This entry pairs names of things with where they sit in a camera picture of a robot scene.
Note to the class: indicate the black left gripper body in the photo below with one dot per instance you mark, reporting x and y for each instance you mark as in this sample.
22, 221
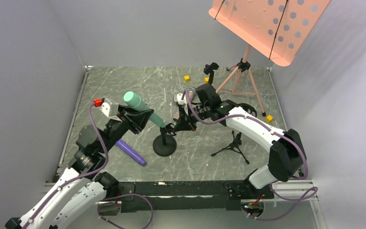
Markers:
127, 119

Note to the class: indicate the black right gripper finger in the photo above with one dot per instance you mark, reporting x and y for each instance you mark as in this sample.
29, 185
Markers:
183, 113
184, 124

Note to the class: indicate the teal green microphone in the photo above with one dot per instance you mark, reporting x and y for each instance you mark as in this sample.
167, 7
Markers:
135, 102

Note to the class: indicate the black round-base clip stand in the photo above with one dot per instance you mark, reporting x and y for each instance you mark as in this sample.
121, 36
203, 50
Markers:
165, 144

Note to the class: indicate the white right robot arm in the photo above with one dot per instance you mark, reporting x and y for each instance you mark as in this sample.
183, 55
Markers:
285, 149

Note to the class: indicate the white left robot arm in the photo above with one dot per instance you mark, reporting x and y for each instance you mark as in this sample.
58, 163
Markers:
83, 182

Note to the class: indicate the black round-base holder stand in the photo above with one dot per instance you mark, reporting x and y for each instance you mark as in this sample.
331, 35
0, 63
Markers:
209, 71

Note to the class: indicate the pink music stand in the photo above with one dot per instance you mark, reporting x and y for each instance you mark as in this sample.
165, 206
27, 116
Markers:
275, 28

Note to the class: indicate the purple microphone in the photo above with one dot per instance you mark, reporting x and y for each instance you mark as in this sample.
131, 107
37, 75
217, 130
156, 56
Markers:
131, 152

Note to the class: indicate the silver glitter microphone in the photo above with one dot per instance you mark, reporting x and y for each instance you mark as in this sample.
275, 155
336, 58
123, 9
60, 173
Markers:
191, 93

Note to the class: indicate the yellow cube right side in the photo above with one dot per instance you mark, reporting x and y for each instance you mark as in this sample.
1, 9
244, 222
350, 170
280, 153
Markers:
269, 118

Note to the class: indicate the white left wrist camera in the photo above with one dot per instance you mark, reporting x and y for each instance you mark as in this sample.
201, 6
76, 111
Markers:
108, 107

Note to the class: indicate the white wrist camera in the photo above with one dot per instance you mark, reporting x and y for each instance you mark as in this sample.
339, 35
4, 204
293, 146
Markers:
179, 99
108, 107

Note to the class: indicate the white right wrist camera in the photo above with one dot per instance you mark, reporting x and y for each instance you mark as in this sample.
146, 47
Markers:
179, 99

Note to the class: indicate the black tripod shock-mount stand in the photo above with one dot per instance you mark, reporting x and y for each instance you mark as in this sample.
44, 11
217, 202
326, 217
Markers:
236, 142

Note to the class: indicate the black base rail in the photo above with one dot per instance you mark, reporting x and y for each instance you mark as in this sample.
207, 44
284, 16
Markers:
182, 195

